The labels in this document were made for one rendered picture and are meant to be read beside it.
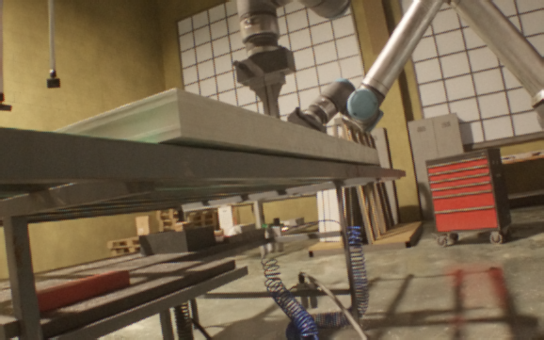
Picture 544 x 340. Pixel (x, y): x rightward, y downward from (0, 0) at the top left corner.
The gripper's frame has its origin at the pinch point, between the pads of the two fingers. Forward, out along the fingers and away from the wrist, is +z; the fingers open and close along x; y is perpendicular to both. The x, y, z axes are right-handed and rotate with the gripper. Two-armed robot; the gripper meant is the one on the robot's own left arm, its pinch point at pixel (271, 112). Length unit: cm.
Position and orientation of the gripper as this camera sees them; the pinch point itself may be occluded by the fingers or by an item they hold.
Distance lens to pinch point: 90.9
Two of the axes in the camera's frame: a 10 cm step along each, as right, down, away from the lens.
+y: -4.3, -0.1, -9.0
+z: 1.4, 9.9, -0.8
